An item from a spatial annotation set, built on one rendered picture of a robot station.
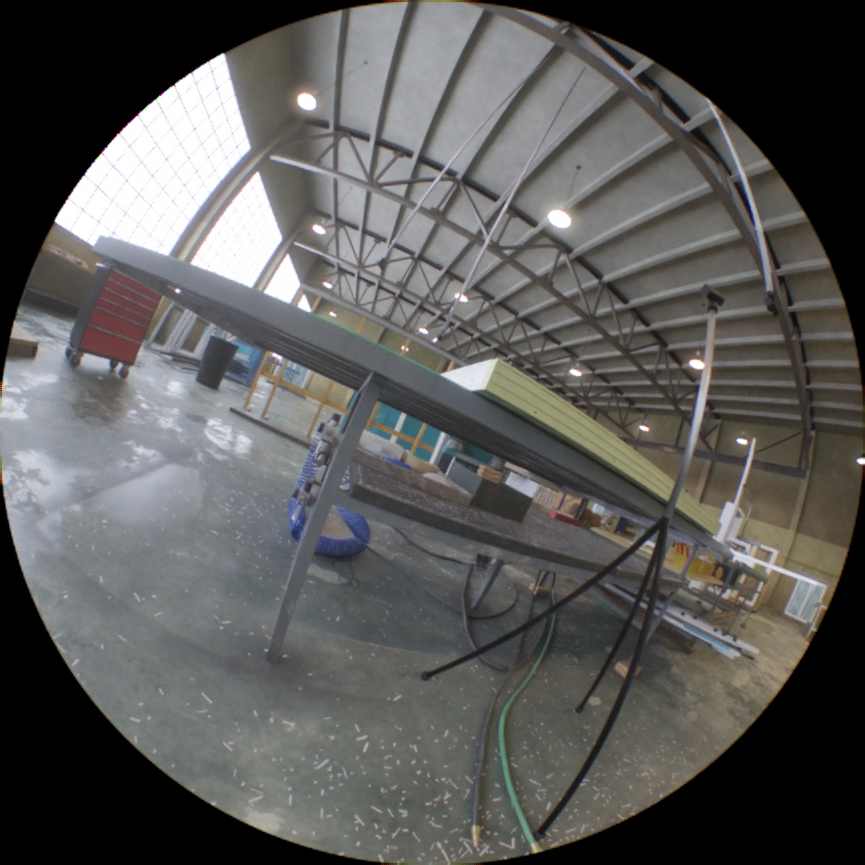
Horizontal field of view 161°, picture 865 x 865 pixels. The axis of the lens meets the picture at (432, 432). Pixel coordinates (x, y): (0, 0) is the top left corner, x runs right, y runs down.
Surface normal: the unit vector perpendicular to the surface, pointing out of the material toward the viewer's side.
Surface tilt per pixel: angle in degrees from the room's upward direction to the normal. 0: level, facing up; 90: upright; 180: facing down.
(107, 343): 90
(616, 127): 180
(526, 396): 90
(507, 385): 90
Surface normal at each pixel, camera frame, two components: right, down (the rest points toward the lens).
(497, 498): 0.27, 0.11
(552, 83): -0.41, 0.91
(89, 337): 0.91, 0.41
